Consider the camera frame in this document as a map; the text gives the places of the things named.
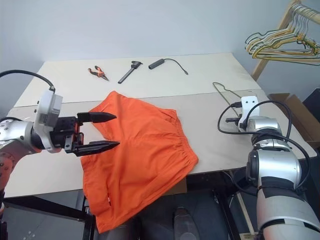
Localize orange black pliers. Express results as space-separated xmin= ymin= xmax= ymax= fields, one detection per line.
xmin=87 ymin=65 xmax=110 ymax=82

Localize wooden clothes rack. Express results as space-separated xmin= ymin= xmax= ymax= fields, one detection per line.
xmin=250 ymin=0 xmax=320 ymax=81

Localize black table frame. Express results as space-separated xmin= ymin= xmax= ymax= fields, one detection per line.
xmin=0 ymin=169 xmax=253 ymax=240

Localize black caliper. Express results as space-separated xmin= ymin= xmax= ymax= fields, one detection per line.
xmin=117 ymin=60 xmax=144 ymax=85

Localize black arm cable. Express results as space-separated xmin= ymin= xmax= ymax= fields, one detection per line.
xmin=217 ymin=100 xmax=311 ymax=191
xmin=0 ymin=69 xmax=56 ymax=94

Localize orange shorts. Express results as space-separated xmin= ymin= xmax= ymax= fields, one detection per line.
xmin=80 ymin=90 xmax=200 ymax=234

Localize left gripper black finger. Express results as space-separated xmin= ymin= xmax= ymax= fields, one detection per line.
xmin=76 ymin=112 xmax=118 ymax=124
xmin=73 ymin=140 xmax=121 ymax=157

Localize thin wire hanger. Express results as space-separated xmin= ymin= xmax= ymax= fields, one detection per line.
xmin=212 ymin=81 xmax=244 ymax=118

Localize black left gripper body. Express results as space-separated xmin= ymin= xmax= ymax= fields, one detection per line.
xmin=48 ymin=115 xmax=85 ymax=154

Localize pale grey wire hanger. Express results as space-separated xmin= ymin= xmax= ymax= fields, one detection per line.
xmin=244 ymin=6 xmax=319 ymax=52

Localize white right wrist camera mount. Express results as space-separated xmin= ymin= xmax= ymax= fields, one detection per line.
xmin=237 ymin=95 xmax=260 ymax=132

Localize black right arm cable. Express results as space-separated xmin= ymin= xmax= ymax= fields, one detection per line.
xmin=217 ymin=100 xmax=311 ymax=191

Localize black case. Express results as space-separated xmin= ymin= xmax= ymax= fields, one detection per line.
xmin=301 ymin=87 xmax=320 ymax=121

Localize dark rounded shape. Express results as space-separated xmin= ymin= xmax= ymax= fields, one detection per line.
xmin=174 ymin=205 xmax=195 ymax=240

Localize black adapter with cable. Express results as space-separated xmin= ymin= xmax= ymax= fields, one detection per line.
xmin=148 ymin=58 xmax=189 ymax=76

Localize brown cardboard box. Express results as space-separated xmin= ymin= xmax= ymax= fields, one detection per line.
xmin=268 ymin=92 xmax=320 ymax=159

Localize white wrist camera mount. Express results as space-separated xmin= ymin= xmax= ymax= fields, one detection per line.
xmin=31 ymin=89 xmax=64 ymax=154
xmin=237 ymin=95 xmax=260 ymax=132

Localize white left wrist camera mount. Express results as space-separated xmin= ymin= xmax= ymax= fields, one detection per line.
xmin=31 ymin=89 xmax=64 ymax=154

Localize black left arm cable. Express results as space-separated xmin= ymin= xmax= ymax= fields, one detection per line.
xmin=0 ymin=69 xmax=56 ymax=94

